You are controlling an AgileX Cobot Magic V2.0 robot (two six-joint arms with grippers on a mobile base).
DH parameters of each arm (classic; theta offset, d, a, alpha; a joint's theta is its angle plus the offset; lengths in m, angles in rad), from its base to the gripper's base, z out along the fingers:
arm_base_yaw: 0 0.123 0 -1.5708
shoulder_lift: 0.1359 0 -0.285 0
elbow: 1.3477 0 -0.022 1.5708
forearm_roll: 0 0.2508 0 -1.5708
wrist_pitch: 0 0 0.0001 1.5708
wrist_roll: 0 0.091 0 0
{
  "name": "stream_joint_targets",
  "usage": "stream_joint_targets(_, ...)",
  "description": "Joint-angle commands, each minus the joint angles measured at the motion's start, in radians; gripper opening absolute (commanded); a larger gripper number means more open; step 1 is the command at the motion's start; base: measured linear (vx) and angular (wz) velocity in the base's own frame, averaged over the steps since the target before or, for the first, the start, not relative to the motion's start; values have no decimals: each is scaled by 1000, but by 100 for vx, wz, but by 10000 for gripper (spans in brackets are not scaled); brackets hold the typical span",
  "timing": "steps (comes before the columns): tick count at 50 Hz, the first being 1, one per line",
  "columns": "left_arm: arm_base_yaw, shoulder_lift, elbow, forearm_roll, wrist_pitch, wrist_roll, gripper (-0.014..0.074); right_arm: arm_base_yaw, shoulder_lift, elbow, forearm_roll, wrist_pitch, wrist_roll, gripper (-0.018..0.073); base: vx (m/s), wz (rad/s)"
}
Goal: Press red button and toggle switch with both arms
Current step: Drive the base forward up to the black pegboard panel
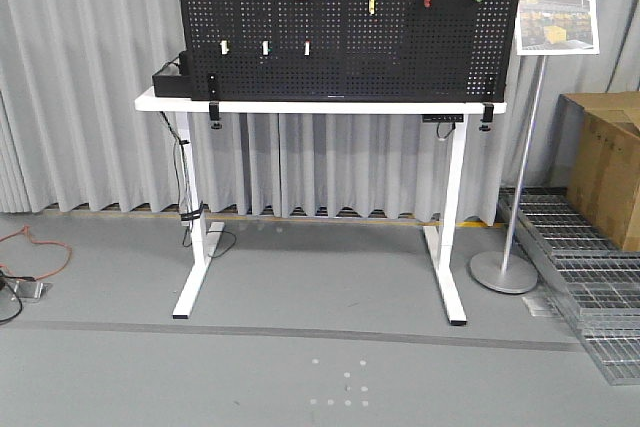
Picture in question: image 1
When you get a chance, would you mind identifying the grey pleated curtain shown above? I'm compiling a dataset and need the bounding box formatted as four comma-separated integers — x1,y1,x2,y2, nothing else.
1,0,639,223

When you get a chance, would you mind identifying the black cable on floor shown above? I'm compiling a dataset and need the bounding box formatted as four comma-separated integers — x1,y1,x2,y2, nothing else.
0,268,25,326

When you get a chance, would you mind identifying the left black clamp bracket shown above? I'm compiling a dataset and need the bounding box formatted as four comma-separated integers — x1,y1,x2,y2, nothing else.
207,73,223,130

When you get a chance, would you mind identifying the black perforated pegboard panel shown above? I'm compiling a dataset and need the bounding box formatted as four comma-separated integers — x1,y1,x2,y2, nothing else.
180,0,519,103

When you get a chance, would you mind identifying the black box on desk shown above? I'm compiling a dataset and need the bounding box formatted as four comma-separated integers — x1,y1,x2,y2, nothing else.
152,50,192,98

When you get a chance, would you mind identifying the black clamp bracket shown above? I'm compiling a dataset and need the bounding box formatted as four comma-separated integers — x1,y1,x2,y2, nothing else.
479,74,494,133
207,73,223,130

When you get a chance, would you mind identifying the framed photo sign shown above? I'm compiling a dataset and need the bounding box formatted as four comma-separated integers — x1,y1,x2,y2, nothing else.
515,0,600,56

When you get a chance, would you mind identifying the silver sign stand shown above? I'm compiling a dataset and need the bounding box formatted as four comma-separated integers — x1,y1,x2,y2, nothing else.
469,55,548,295

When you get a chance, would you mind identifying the brown cardboard box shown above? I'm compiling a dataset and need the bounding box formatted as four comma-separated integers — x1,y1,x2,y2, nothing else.
563,91,639,251

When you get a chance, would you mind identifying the desk height control panel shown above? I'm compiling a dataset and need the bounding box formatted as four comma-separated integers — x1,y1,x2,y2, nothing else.
422,114,464,124

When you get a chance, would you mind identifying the orange extension cable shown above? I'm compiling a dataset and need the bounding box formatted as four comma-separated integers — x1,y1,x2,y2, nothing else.
0,225,74,282

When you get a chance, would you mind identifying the silver metal floor pedal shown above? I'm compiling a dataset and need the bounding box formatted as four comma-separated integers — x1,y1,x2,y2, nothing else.
9,279,53,303

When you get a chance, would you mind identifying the metal floor grating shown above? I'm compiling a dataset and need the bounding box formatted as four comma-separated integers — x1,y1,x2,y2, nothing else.
515,188,639,385

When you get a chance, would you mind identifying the right black clamp bracket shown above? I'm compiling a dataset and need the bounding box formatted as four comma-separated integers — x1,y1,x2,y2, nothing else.
479,74,494,133

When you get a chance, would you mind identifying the white standing desk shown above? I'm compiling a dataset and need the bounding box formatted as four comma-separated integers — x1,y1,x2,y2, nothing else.
134,86,508,327

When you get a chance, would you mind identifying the black desk power cable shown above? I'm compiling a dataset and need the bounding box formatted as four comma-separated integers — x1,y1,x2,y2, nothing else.
158,110,237,259

